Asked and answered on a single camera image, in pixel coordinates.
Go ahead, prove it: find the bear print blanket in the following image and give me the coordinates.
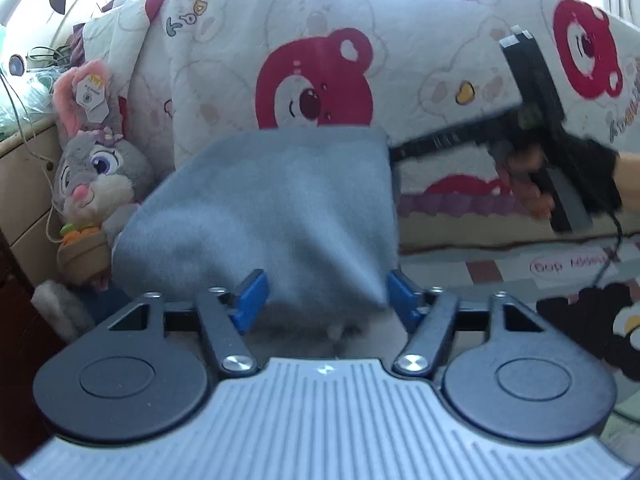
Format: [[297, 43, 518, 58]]
[[70, 0, 640, 222]]

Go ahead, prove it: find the beige drawer cabinet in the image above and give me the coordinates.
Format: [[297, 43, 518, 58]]
[[0, 120, 68, 266]]

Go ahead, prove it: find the person's right forearm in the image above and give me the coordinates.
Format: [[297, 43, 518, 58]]
[[615, 151, 640, 197]]

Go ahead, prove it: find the white cord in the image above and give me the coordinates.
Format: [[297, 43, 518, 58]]
[[0, 72, 57, 247]]

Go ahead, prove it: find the person's right hand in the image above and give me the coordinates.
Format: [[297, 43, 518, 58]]
[[504, 129, 624, 219]]

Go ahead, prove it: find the grey bunny plush toy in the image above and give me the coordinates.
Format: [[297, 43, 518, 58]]
[[50, 59, 157, 293]]

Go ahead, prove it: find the black cable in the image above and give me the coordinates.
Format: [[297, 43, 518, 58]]
[[592, 207, 627, 288]]

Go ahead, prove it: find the grey fleece garment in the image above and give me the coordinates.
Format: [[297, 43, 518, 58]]
[[111, 126, 402, 343]]

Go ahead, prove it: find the grey fluffy cloth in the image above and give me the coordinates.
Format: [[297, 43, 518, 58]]
[[30, 280, 98, 343]]

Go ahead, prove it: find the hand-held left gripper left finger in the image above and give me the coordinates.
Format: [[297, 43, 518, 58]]
[[107, 268, 272, 380]]

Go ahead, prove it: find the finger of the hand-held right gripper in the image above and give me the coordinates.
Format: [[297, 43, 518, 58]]
[[389, 114, 507, 165]]

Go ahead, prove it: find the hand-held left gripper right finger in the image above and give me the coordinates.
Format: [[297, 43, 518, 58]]
[[387, 269, 547, 380]]

